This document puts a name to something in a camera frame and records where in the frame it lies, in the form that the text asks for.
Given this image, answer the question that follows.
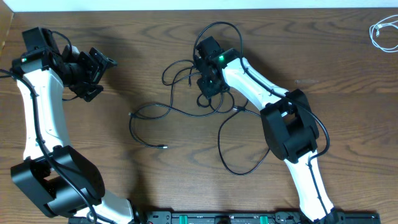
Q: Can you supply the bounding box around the black usb cable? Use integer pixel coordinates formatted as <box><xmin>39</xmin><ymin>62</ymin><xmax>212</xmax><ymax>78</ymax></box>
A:
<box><xmin>188</xmin><ymin>71</ymin><xmax>271</xmax><ymax>176</ymax></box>
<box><xmin>127</xmin><ymin>58</ymin><xmax>237</xmax><ymax>149</ymax></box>

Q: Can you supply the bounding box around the white usb cable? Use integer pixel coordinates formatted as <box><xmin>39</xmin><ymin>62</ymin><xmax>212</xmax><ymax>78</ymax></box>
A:
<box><xmin>368</xmin><ymin>13</ymin><xmax>398</xmax><ymax>54</ymax></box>

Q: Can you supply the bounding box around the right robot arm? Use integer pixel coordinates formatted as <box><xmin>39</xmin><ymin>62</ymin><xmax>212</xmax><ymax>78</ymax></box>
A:
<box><xmin>194</xmin><ymin>37</ymin><xmax>338</xmax><ymax>223</ymax></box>

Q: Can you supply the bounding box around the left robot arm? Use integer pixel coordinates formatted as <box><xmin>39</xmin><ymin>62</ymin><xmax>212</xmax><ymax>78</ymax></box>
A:
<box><xmin>9</xmin><ymin>27</ymin><xmax>134</xmax><ymax>223</ymax></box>

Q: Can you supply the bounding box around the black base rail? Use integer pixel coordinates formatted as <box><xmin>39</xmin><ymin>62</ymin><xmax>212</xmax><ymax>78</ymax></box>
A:
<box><xmin>67</xmin><ymin>208</ymin><xmax>381</xmax><ymax>224</ymax></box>

